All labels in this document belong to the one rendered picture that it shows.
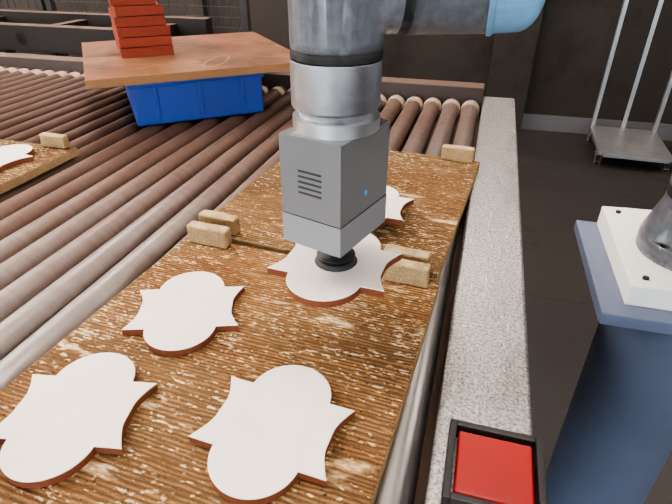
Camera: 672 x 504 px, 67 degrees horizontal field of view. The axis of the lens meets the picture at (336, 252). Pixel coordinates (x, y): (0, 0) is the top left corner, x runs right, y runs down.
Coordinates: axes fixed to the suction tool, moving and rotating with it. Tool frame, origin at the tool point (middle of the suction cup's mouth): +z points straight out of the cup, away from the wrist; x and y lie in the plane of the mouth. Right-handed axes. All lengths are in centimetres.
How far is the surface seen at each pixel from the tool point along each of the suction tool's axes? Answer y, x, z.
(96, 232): 0.7, -41.7, 8.0
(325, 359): 5.9, 2.6, 6.2
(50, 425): 25.4, -11.7, 5.4
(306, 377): 9.5, 2.9, 5.4
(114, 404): 21.1, -9.1, 5.4
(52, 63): -60, -151, 6
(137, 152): -25, -65, 8
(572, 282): -174, 12, 100
